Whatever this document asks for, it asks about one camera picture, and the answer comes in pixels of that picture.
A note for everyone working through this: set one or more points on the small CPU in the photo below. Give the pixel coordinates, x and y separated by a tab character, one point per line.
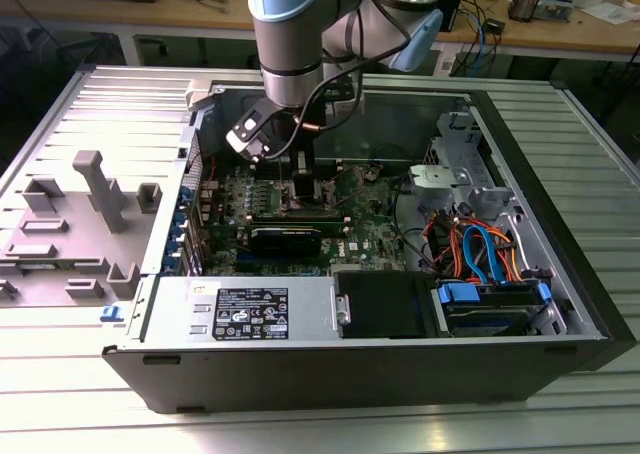
305	200

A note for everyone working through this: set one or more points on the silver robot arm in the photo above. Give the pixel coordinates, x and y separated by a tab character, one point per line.
285	34

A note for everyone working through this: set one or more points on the black RAM slot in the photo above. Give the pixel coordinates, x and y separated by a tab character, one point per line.
325	162
270	174

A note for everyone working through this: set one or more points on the CPU socket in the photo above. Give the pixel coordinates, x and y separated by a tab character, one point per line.
287	201

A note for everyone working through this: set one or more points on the RAM stick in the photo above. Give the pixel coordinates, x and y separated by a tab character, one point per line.
300	219

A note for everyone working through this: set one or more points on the green motherboard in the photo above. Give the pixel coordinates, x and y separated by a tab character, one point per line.
370	224

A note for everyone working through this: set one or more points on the black graphics card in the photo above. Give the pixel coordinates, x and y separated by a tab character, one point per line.
285	244

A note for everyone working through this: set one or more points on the beige case latch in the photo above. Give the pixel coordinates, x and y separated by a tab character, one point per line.
197	96

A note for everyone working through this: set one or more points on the silver drive cage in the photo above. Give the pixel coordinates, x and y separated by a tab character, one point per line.
425	179

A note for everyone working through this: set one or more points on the silver power supply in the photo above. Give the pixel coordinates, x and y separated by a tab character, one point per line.
310	309

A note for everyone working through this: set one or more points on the wooden desk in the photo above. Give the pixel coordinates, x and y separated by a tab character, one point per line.
150	13

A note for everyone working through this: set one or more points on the blue disk carrier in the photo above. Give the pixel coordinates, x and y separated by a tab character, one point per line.
460	294

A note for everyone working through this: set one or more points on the black PC case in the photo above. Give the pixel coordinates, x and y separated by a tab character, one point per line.
350	379

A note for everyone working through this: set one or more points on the small metal heatsink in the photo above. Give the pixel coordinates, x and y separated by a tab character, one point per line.
522	6

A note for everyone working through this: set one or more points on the small blue clip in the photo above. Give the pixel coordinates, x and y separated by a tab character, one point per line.
111	315

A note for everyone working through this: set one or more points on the grey electronics box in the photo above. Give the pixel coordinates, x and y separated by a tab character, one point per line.
555	6

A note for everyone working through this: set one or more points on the grey parts rack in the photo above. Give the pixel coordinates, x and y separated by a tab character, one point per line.
60	274

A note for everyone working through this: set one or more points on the white paper sheet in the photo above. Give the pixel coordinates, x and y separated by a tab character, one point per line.
610	13

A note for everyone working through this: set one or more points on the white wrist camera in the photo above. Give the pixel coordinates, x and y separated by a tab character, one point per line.
247	129

